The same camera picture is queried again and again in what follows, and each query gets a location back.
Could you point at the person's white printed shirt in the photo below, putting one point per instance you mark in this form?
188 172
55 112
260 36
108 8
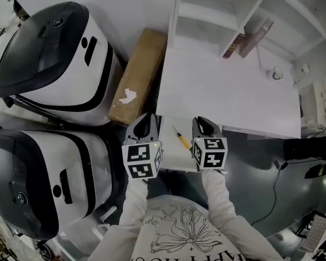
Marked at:
184 232

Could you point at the grey book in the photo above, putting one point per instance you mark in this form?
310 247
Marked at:
256 38

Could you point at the person's left forearm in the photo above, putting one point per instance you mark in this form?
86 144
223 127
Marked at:
133 205

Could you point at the white paper scrap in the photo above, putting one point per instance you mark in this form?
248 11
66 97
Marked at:
128 96

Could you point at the long cardboard box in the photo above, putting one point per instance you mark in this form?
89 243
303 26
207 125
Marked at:
138 77

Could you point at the person's right forearm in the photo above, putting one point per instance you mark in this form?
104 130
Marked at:
220 205

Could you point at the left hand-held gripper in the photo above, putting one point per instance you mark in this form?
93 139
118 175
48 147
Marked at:
138 156

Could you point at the white mug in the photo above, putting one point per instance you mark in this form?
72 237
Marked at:
275 73

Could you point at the white mesh rack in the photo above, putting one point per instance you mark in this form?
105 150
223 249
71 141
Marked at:
316 231

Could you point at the small white adapter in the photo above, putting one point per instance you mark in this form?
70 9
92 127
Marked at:
305 68

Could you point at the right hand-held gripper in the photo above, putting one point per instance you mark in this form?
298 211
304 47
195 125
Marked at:
212 154

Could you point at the grey chair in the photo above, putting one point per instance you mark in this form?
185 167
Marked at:
104 222

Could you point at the white desk with shelf unit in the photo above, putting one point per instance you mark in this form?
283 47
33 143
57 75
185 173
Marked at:
220 91

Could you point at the white and black robot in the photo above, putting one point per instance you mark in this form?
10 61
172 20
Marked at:
43 178
59 64

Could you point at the dark red book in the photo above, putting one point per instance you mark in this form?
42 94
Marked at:
233 46

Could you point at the white drawer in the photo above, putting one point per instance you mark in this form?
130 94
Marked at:
171 151

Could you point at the person's dark trousers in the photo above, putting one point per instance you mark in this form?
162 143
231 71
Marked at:
176 183

